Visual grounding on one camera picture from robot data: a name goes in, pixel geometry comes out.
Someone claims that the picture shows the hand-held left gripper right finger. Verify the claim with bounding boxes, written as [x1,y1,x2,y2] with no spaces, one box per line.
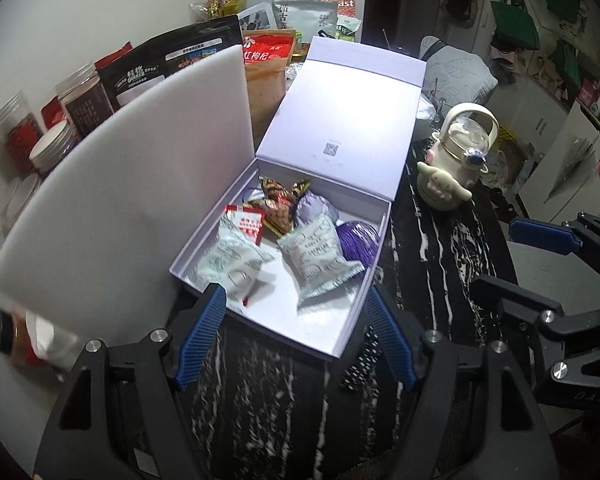
[364,284,556,480]

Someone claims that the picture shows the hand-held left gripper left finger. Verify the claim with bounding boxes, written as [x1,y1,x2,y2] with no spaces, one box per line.
[32,282,228,480]

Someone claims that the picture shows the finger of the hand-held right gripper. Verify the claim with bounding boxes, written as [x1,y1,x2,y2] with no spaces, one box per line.
[469,275,600,411]
[507,211,600,286]

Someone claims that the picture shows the white snack packet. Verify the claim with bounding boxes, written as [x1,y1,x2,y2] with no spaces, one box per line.
[277,212,364,307]
[190,215,277,302]

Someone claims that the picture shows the dark purple round pouch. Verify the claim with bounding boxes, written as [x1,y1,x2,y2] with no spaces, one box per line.
[337,220,382,267]

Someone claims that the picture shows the lavender sachet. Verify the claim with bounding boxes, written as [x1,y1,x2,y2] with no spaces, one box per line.
[295,192,332,227]

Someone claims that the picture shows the lavender gift box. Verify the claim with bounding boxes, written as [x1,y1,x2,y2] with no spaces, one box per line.
[169,36,427,361]

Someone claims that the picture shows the black polka-dot scrunchie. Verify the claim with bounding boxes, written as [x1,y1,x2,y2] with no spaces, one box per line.
[340,327,384,392]

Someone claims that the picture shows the white cabinet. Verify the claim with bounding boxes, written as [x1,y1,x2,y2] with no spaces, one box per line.
[525,100,600,227]

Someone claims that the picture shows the cream cartoon kettle bottle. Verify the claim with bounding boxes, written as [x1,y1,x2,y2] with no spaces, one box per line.
[416,102,501,209]

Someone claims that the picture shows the brown triangular snack packet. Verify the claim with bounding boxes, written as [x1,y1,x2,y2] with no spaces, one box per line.
[259,176,313,207]
[262,195,302,237]

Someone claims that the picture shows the white foam board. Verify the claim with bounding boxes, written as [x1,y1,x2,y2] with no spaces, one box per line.
[0,44,256,348]

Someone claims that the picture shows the grey quilted cushion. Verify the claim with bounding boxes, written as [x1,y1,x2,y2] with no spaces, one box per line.
[420,36,499,109]

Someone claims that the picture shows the bottle with black cap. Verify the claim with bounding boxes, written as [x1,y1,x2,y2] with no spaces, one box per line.
[0,307,37,367]

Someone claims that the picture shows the green tote bag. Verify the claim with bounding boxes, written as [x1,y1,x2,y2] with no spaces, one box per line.
[490,0,541,52]

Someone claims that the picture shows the clear plastic jar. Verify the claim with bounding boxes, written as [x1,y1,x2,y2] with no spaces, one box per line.
[2,175,44,232]

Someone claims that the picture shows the jar with white lid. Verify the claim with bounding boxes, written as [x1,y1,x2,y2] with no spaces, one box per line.
[29,120,77,177]

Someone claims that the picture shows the red goji berry pouch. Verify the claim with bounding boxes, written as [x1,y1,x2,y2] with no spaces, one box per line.
[241,30,297,127]

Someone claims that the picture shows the clear jar with dark label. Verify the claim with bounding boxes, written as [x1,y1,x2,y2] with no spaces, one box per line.
[57,62,117,139]

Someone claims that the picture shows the black pouch with red top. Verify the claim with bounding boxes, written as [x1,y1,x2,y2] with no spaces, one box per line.
[95,42,169,112]

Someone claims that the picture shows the green packet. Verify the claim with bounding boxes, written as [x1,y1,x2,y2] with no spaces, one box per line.
[336,16,362,44]

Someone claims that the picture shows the large black pouch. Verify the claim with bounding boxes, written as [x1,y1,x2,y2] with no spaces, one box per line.
[130,15,245,87]

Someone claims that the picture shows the white and red paper bag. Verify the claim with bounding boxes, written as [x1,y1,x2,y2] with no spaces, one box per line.
[300,0,356,29]

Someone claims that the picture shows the photo card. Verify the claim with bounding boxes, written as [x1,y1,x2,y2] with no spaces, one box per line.
[237,1,277,31]

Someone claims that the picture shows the grey tea pouch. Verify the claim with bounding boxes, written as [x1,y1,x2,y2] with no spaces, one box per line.
[272,0,339,39]

